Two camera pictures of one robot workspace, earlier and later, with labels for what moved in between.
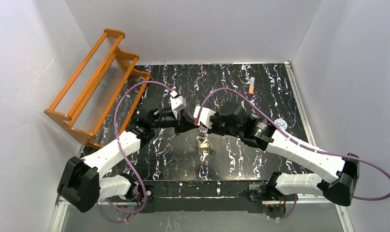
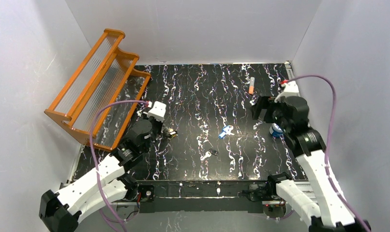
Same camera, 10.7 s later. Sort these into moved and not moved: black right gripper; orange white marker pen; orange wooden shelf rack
Moved: black right gripper
Not moved: orange white marker pen; orange wooden shelf rack
